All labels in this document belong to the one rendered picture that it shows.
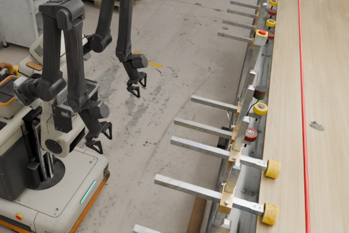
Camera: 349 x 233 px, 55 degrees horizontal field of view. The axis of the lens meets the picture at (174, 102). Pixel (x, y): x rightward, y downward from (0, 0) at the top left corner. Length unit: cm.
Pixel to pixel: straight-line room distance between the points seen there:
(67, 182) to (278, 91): 146
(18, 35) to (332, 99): 314
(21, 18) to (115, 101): 133
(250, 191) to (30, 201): 130
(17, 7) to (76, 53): 264
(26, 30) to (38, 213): 225
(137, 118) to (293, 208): 189
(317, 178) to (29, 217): 160
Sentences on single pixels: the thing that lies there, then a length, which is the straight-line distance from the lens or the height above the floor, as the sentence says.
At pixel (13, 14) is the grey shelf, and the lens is 396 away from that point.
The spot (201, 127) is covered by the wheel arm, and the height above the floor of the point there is 86.
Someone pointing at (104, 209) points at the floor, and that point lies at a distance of 253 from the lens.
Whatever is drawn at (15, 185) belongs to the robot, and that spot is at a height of 42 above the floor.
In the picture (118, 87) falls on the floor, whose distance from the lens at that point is 351.
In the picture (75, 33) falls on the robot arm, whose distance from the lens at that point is 124.
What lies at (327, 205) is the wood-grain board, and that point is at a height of 90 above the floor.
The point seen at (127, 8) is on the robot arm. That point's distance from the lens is 160.
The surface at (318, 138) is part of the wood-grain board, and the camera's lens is 201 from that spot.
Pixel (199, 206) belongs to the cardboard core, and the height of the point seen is 8.
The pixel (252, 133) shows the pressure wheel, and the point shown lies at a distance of 187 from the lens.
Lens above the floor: 212
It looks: 39 degrees down
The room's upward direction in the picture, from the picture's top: 8 degrees clockwise
